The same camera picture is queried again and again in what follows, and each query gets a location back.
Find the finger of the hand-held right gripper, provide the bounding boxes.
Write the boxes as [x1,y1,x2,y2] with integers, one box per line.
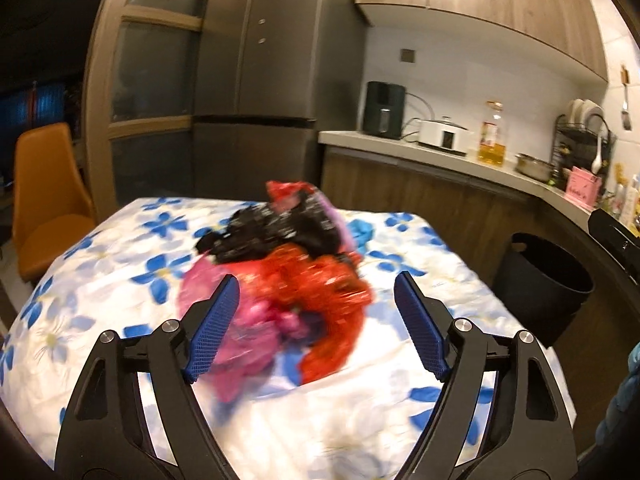
[589,208,640,281]

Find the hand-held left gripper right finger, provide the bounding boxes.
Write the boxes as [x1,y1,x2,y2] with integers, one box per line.
[394,271,578,480]

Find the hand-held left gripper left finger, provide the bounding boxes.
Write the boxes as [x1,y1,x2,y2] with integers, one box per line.
[54,274,241,480]

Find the bright pink plastic bag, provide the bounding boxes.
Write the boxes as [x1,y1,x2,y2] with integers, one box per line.
[179,259,306,403]

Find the large red plastic bag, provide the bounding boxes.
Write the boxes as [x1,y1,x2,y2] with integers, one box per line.
[245,244,375,387]

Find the black plastic bag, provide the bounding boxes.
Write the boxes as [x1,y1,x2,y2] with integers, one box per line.
[194,199,351,266]

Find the black trash bin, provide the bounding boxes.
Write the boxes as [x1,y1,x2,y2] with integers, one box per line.
[492,232,596,348]

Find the blue plastic bag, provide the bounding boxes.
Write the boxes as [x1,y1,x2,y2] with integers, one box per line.
[347,219,377,257]

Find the pale pink plastic bag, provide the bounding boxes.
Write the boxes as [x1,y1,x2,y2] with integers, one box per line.
[317,192,353,253]

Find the red printed plastic bag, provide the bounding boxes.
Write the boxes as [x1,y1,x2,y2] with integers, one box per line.
[265,180,321,213]

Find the white bottle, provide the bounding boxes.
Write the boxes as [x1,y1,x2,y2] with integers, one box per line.
[620,175,640,226]

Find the pink box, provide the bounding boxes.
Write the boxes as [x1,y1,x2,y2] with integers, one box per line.
[564,165,601,206]

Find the white ladle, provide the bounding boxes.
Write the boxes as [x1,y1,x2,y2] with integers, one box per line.
[591,130,606,173]

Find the black dish rack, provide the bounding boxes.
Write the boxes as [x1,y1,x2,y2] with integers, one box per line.
[552,112,616,196]

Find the metal pot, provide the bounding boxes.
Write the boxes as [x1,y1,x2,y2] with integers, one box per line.
[515,152,556,181]

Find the blue floral tablecloth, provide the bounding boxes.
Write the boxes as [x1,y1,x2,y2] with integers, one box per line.
[0,195,576,480]

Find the hanging spatula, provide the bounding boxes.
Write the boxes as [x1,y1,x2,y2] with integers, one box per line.
[620,65,632,130]

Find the white plates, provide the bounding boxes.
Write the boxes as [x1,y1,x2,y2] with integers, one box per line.
[567,99,603,121]

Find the kitchen counter with wooden base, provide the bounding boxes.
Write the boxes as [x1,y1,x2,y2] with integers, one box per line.
[318,130,640,346]

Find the cooking oil bottle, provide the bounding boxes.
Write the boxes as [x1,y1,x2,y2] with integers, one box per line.
[477,101,505,166]

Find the person's blue jacket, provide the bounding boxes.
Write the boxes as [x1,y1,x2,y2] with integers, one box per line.
[595,342,640,446]

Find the white electric cooker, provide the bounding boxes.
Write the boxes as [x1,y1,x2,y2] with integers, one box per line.
[417,117,475,153]

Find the orange chair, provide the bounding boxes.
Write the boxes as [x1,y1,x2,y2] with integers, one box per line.
[12,122,98,281]

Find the black air fryer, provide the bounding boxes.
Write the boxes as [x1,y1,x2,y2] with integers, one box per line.
[362,81,406,140]

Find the grey refrigerator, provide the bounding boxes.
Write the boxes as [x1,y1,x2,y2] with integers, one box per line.
[192,0,368,201]

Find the blue curtain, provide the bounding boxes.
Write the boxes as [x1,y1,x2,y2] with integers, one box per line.
[15,82,66,126]

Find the wooden wall cabinets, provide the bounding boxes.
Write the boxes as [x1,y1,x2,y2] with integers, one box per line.
[355,0,608,81]

